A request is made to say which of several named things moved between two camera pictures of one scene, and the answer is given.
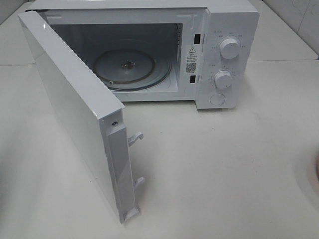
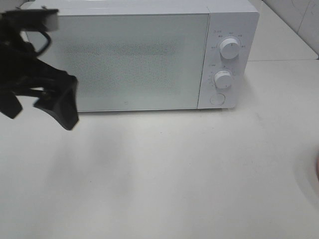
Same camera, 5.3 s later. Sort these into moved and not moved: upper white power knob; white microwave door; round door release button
Moved: white microwave door
Not moved: round door release button; upper white power knob
